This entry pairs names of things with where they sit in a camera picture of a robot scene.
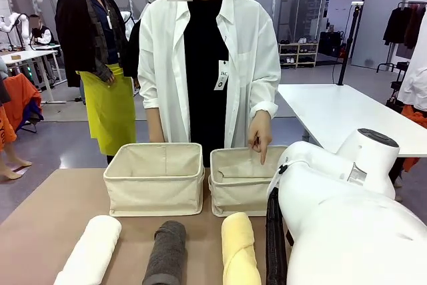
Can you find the person's left hand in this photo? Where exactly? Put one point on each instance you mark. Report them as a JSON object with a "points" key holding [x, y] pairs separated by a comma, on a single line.
{"points": [[261, 129]]}

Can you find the grey towel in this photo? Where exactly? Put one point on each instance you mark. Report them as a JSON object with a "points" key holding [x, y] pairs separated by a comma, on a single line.
{"points": [[166, 255]]}

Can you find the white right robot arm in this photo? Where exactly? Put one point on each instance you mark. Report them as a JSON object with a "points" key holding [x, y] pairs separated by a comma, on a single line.
{"points": [[340, 231]]}

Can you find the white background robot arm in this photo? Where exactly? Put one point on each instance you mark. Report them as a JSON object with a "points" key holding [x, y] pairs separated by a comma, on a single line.
{"points": [[13, 21]]}

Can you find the person's right forearm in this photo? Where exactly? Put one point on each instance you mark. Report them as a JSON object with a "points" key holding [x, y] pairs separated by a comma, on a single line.
{"points": [[155, 125]]}

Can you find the white paper clothing tag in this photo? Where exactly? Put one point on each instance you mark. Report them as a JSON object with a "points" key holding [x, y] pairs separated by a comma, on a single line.
{"points": [[221, 76]]}

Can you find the cream fabric basket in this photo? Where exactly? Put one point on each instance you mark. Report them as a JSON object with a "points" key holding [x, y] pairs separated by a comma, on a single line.
{"points": [[153, 195], [237, 198]]}

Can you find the large white table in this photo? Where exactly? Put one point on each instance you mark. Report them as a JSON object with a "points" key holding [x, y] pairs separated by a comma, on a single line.
{"points": [[337, 111]]}

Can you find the wooden shoe rack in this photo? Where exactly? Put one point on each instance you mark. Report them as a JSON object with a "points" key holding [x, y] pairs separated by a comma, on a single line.
{"points": [[298, 54]]}

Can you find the black suitcase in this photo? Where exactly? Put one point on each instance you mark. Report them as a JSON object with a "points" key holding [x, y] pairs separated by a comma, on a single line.
{"points": [[330, 43]]}

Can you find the person in white shirt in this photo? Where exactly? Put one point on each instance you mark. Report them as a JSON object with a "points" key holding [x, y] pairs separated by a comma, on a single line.
{"points": [[163, 64]]}

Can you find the yellow rolled towel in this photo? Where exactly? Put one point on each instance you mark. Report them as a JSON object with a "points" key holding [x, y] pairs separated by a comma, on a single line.
{"points": [[238, 251]]}

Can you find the black metal stool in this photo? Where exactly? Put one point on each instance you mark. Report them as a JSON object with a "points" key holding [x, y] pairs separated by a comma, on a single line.
{"points": [[398, 76]]}

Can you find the orange garment under table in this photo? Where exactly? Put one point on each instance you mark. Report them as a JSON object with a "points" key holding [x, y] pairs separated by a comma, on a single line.
{"points": [[415, 118]]}

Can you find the white hanging garment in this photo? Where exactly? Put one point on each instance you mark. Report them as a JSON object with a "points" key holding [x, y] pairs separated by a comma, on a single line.
{"points": [[417, 78]]}

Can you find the grey partition panel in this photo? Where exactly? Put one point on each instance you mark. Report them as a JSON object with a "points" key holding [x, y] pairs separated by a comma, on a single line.
{"points": [[380, 14]]}

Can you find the dark clothes on rack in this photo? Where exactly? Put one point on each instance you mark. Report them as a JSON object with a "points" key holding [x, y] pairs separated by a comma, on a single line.
{"points": [[403, 26]]}

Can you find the person in dark coat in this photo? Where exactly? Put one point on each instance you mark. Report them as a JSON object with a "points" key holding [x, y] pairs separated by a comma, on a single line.
{"points": [[83, 31]]}

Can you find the white rolled towel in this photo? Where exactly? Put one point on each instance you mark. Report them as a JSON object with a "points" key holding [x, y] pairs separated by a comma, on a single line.
{"points": [[93, 248]]}

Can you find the orange garment on stand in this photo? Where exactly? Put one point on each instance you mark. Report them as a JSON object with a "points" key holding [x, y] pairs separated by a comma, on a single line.
{"points": [[23, 98]]}

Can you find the seated person in background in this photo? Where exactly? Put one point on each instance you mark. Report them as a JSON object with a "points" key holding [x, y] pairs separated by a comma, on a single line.
{"points": [[41, 33]]}

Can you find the white desk with legs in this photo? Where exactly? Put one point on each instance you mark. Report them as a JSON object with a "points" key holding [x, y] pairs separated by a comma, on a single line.
{"points": [[30, 56]]}

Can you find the mannequin foot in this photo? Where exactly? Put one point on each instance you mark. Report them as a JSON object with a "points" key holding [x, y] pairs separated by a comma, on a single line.
{"points": [[18, 161], [8, 173]]}

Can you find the orange printed garment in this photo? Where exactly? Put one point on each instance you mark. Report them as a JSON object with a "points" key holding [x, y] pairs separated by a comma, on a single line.
{"points": [[6, 128]]}

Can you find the black camera pole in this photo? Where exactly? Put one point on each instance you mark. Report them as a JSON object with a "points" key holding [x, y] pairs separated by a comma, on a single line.
{"points": [[348, 41]]}

